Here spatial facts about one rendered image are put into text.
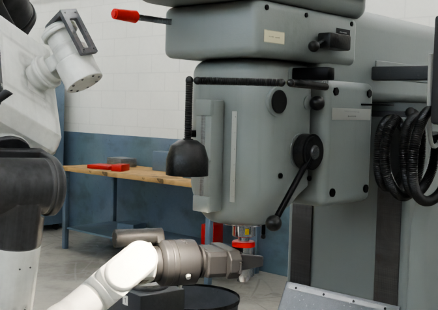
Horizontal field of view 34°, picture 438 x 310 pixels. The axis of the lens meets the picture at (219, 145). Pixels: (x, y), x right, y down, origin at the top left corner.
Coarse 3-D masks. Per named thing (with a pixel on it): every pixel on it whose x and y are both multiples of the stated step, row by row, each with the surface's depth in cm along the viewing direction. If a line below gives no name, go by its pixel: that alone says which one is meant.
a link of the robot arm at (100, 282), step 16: (128, 256) 129; (144, 256) 130; (96, 272) 127; (112, 272) 127; (128, 272) 128; (144, 272) 129; (96, 288) 127; (112, 288) 126; (128, 288) 127; (112, 304) 127
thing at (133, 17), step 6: (114, 12) 129; (120, 12) 129; (126, 12) 130; (132, 12) 131; (138, 12) 132; (114, 18) 129; (120, 18) 129; (126, 18) 130; (132, 18) 131; (138, 18) 132; (144, 18) 134; (150, 18) 135; (156, 18) 136; (162, 18) 137; (168, 24) 139
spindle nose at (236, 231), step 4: (232, 228) 144; (236, 228) 142; (240, 228) 142; (244, 228) 142; (248, 228) 142; (252, 228) 142; (232, 232) 144; (236, 232) 142; (240, 232) 142; (244, 232) 142; (252, 232) 142; (236, 236) 142; (240, 236) 142; (244, 236) 142; (248, 236) 142; (252, 236) 142
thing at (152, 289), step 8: (136, 288) 159; (144, 288) 158; (152, 288) 158; (160, 288) 159; (168, 288) 162; (176, 288) 162; (128, 296) 158; (136, 296) 155; (144, 296) 155; (152, 296) 156; (160, 296) 157; (168, 296) 159; (176, 296) 160; (120, 304) 161; (128, 304) 158; (136, 304) 155; (144, 304) 155; (152, 304) 156; (160, 304) 158; (168, 304) 159; (176, 304) 160
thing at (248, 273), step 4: (236, 248) 142; (240, 248) 142; (244, 248) 142; (248, 248) 142; (252, 248) 143; (240, 252) 142; (244, 252) 142; (248, 252) 142; (252, 252) 143; (252, 268) 143; (244, 272) 142; (248, 272) 142; (252, 272) 143; (240, 276) 142; (244, 276) 142; (248, 276) 142; (252, 276) 143
